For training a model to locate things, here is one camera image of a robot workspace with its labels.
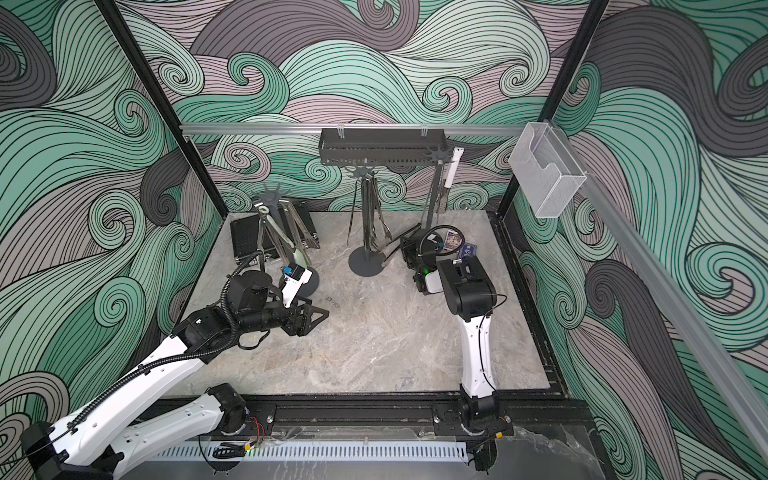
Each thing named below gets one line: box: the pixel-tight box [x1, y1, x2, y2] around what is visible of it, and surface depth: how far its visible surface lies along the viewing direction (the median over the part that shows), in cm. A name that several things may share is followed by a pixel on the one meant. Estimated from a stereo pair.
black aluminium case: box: [230, 200, 320, 264], surface depth 77 cm
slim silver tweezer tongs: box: [438, 147, 465, 214], surface depth 85 cm
